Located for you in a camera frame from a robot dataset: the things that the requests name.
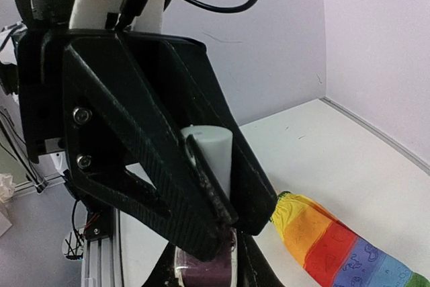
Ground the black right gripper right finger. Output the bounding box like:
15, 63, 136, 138
237, 232, 284, 287

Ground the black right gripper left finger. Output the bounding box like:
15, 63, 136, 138
142, 243, 180, 287

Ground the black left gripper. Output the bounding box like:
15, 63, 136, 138
17, 29, 215, 162

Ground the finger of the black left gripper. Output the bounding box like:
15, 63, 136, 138
60, 36, 239, 263
163, 41, 277, 236

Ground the purple nail polish bottle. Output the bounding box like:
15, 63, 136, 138
174, 229, 239, 287

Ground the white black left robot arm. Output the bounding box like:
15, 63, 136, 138
15, 0, 276, 261

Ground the rainbow striped jacket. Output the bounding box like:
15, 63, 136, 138
270, 191, 429, 287

